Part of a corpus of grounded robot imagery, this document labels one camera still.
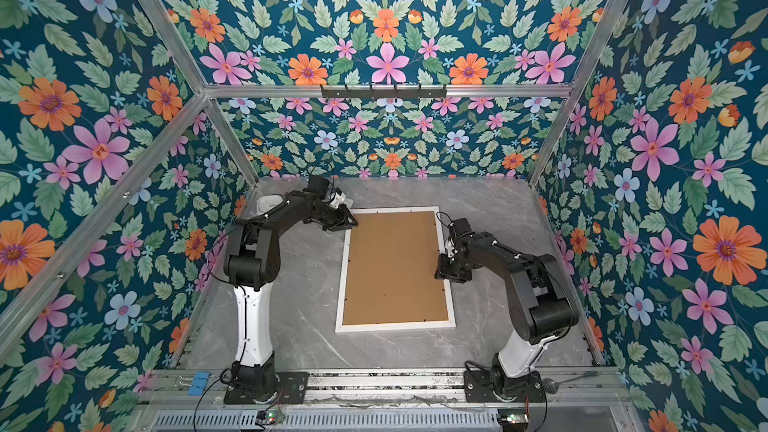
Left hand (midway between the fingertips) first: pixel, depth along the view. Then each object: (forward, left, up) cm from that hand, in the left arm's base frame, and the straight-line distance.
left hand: (360, 216), depth 99 cm
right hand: (-20, -25, -7) cm, 33 cm away
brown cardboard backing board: (-18, -10, -4) cm, 21 cm away
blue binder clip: (-45, +41, -8) cm, 62 cm away
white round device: (+11, +35, -4) cm, 37 cm away
